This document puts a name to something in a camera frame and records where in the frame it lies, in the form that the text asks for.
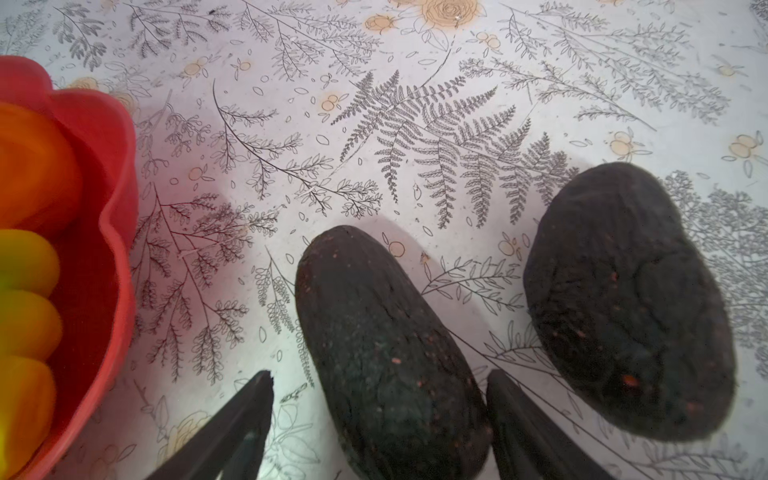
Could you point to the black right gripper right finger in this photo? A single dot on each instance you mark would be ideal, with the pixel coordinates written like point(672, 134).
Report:
point(527, 444)

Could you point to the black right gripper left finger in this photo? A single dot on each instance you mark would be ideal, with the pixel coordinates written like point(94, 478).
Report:
point(231, 445)

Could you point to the dark fake avocado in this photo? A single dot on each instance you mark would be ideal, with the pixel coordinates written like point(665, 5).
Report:
point(400, 392)
point(626, 308)

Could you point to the yellow fake banana bunch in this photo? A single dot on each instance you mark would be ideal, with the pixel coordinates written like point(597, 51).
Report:
point(31, 329)

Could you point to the orange fake orange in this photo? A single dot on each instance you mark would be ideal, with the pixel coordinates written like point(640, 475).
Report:
point(41, 179)

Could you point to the red flower-shaped fruit bowl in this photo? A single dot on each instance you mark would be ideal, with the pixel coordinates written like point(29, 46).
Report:
point(95, 295)

